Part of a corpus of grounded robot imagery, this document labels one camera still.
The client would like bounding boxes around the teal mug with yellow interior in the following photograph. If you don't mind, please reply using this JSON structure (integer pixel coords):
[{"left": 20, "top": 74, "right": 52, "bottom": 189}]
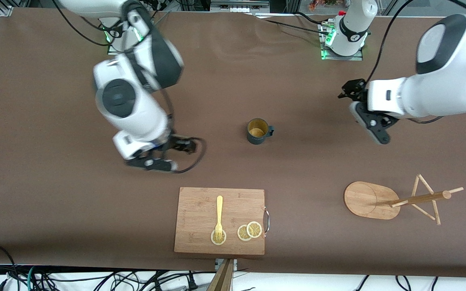
[{"left": 246, "top": 118, "right": 275, "bottom": 145}]

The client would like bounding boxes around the wooden mug rack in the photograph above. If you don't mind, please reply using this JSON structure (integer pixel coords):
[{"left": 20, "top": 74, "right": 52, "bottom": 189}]
[{"left": 343, "top": 174, "right": 464, "bottom": 226}]

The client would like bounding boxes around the yellow plastic fork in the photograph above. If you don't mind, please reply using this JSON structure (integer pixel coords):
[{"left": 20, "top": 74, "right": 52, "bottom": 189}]
[{"left": 215, "top": 196, "right": 224, "bottom": 240}]

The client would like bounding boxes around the brown table cover mat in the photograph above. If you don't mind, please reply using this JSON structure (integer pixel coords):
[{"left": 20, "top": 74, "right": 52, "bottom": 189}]
[{"left": 0, "top": 7, "right": 466, "bottom": 278}]

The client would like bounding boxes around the lemon slice under fork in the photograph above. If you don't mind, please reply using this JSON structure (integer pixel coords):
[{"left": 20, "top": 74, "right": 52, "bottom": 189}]
[{"left": 211, "top": 229, "right": 227, "bottom": 246}]

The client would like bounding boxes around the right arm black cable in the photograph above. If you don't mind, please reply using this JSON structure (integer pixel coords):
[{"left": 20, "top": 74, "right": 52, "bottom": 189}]
[{"left": 53, "top": 0, "right": 208, "bottom": 174}]

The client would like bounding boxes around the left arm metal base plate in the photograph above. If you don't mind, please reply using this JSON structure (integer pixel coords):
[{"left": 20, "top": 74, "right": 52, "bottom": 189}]
[{"left": 319, "top": 20, "right": 364, "bottom": 61}]

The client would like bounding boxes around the bamboo cutting board with handle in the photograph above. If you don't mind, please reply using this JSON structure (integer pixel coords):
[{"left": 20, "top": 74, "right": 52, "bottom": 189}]
[{"left": 174, "top": 187, "right": 270, "bottom": 255}]

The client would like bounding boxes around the black cable across table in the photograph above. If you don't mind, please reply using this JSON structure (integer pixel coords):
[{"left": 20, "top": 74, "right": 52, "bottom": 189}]
[{"left": 252, "top": 11, "right": 330, "bottom": 36}]

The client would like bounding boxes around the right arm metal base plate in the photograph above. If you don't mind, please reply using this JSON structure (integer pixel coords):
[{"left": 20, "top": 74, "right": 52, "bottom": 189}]
[{"left": 107, "top": 16, "right": 151, "bottom": 56}]

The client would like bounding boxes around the wooden post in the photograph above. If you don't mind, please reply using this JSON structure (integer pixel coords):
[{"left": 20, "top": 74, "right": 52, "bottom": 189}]
[{"left": 207, "top": 259, "right": 235, "bottom": 291}]

